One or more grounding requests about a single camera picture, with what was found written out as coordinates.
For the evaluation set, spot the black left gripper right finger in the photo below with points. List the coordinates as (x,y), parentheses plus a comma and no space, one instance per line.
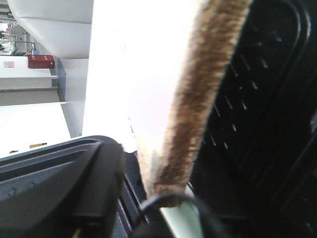
(257,167)

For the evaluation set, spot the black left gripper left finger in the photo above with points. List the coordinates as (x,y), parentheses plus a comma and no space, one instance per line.
(62,190)

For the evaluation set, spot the red bin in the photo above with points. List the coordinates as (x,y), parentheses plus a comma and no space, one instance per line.
(41,61)

